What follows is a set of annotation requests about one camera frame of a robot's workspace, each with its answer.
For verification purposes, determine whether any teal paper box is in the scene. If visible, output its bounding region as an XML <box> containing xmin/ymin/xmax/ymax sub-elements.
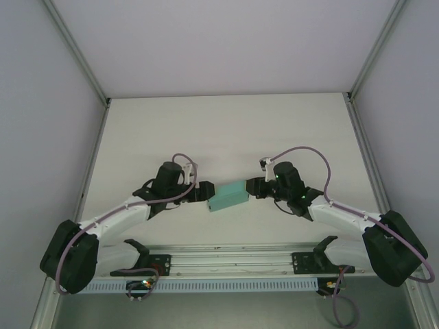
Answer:
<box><xmin>206</xmin><ymin>180</ymin><xmax>250</xmax><ymax>213</ymax></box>

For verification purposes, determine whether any circuit board with lit LEDs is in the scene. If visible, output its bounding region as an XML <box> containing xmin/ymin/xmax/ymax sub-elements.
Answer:
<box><xmin>126</xmin><ymin>279</ymin><xmax>155</xmax><ymax>302</ymax></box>

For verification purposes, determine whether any black circuit board with connectors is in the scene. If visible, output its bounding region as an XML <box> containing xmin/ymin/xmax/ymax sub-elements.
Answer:
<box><xmin>317</xmin><ymin>278</ymin><xmax>346</xmax><ymax>297</ymax></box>

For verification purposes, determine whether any grey metal sheet panel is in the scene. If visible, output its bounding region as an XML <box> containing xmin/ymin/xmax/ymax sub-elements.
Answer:
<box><xmin>29</xmin><ymin>273</ymin><xmax>439</xmax><ymax>329</ymax></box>

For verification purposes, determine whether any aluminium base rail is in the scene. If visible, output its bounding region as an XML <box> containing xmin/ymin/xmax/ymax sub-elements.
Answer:
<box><xmin>49</xmin><ymin>243</ymin><xmax>421</xmax><ymax>277</ymax></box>

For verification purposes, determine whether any aluminium table edge rail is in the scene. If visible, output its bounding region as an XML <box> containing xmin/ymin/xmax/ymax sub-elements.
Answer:
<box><xmin>344</xmin><ymin>92</ymin><xmax>419</xmax><ymax>254</ymax></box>
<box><xmin>67</xmin><ymin>99</ymin><xmax>110</xmax><ymax>253</ymax></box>

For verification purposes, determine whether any light blue slotted cable duct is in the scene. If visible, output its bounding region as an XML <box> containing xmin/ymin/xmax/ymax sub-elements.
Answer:
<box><xmin>82</xmin><ymin>278</ymin><xmax>318</xmax><ymax>295</ymax></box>

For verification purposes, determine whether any aluminium frame post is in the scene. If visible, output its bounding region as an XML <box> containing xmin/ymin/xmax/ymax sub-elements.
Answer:
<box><xmin>43</xmin><ymin>0</ymin><xmax>111</xmax><ymax>107</ymax></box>
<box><xmin>346</xmin><ymin>0</ymin><xmax>411</xmax><ymax>103</ymax></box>

